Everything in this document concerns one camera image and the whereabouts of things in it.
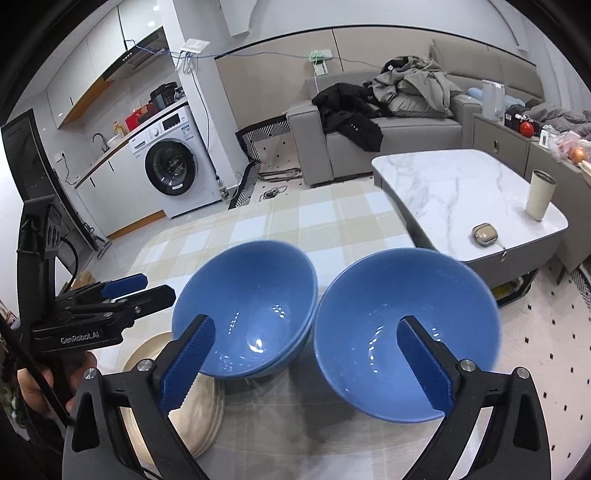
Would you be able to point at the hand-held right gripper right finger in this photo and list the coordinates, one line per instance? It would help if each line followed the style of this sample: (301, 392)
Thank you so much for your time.
(422, 364)

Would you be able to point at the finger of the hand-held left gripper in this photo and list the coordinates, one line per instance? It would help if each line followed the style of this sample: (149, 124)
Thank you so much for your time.
(152, 297)
(124, 284)

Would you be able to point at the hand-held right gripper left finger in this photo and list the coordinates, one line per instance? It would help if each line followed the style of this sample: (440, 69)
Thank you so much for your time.
(187, 364)

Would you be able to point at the cream speckled plate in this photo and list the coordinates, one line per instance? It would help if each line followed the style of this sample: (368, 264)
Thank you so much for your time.
(220, 410)
(198, 415)

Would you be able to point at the person's left hand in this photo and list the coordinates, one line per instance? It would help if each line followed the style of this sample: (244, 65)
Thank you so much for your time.
(32, 392)

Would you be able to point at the floor mop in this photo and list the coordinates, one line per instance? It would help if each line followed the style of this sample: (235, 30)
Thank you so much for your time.
(99, 242)

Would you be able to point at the white kitchen counter cabinet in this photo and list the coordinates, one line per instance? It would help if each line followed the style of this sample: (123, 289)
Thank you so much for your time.
(120, 194)

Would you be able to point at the white washing machine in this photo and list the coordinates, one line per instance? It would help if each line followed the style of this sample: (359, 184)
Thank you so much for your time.
(168, 168)

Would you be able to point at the beige earbud case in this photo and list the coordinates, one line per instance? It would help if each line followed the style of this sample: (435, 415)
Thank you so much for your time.
(485, 234)

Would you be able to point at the kitchen faucet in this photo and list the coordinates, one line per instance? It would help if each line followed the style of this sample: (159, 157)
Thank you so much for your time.
(99, 141)

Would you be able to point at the yellow bottle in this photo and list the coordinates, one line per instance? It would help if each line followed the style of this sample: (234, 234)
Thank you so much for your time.
(117, 128)

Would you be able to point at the checked plastic tablecloth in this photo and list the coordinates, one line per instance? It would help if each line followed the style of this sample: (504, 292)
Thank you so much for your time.
(286, 217)

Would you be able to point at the red box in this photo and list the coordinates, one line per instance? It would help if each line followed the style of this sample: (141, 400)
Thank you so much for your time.
(138, 117)

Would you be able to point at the marble top coffee table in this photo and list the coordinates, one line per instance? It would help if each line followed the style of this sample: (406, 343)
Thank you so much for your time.
(461, 194)

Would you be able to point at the black pressure cooker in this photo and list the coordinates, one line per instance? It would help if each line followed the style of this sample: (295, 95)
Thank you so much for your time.
(164, 96)

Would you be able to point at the white upper kitchen cabinet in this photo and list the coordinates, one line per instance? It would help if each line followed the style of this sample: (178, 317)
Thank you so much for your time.
(78, 87)

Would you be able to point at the cream tumbler cup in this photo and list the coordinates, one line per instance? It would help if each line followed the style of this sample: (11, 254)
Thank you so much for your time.
(540, 198)

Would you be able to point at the grey sofa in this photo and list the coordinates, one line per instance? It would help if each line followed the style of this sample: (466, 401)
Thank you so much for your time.
(314, 147)

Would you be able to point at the black range hood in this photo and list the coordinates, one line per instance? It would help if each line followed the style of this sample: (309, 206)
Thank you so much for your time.
(138, 53)

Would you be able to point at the black jacket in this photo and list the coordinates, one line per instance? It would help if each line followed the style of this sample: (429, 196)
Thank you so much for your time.
(351, 120)

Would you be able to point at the red round object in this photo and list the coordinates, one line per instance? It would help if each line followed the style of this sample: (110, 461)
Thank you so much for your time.
(527, 129)

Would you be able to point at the orange fruit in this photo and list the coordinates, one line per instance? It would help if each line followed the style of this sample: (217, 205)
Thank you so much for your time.
(579, 154)

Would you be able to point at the clear plastic bag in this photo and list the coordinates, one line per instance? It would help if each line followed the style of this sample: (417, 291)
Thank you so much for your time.
(563, 143)

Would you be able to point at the light blue pillow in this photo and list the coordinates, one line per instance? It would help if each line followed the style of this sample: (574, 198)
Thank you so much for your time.
(475, 94)

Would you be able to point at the grey jacket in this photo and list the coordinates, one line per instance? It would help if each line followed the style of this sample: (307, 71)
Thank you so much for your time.
(415, 87)

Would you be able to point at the grey blanket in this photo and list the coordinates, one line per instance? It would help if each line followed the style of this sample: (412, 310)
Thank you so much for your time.
(558, 117)

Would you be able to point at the white wall router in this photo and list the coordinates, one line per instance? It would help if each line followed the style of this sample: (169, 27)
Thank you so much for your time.
(195, 47)

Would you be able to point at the white wall power strip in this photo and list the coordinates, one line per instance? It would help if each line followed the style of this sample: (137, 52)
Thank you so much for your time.
(321, 62)

